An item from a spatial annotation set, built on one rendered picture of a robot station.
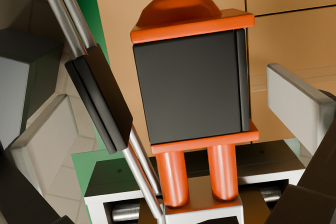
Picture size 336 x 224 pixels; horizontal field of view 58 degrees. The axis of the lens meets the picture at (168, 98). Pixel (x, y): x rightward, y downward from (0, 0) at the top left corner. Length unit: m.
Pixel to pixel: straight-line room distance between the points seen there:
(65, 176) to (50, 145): 1.60
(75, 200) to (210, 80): 1.69
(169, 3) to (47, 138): 0.11
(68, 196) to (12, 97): 1.15
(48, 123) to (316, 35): 0.87
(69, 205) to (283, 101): 1.75
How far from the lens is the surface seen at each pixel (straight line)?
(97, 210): 1.07
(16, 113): 0.78
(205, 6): 0.20
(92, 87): 0.19
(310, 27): 0.96
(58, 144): 0.18
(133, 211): 1.13
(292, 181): 1.08
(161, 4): 0.20
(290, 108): 0.18
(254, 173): 1.01
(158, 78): 0.19
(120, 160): 1.16
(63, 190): 1.83
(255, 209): 1.02
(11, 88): 0.76
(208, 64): 0.19
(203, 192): 0.27
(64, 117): 0.19
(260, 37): 0.91
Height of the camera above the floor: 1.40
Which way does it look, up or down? 70 degrees down
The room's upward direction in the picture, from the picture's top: 175 degrees clockwise
